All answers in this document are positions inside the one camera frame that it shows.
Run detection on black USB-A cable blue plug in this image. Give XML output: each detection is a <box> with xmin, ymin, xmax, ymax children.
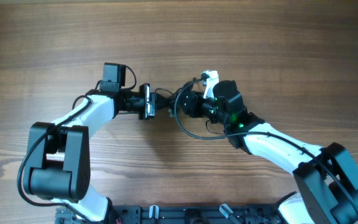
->
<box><xmin>154</xmin><ymin>77</ymin><xmax>198</xmax><ymax>118</ymax></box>

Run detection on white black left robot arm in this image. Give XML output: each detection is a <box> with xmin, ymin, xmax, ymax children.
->
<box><xmin>17</xmin><ymin>80</ymin><xmax>177</xmax><ymax>223</ymax></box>

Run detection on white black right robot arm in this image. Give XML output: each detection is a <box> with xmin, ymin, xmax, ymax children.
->
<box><xmin>174</xmin><ymin>81</ymin><xmax>358</xmax><ymax>223</ymax></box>

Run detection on black right camera cable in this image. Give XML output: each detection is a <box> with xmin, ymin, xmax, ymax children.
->
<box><xmin>173</xmin><ymin>74</ymin><xmax>358</xmax><ymax>224</ymax></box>

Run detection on black camera cable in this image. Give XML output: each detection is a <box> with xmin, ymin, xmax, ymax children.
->
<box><xmin>16</xmin><ymin>65</ymin><xmax>138</xmax><ymax>222</ymax></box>
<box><xmin>173</xmin><ymin>74</ymin><xmax>358</xmax><ymax>224</ymax></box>

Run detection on black left camera cable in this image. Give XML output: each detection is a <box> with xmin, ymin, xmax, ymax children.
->
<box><xmin>16</xmin><ymin>65</ymin><xmax>138</xmax><ymax>222</ymax></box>

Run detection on black aluminium base frame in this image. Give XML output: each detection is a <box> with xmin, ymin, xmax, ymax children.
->
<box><xmin>54</xmin><ymin>203</ymin><xmax>291</xmax><ymax>224</ymax></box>

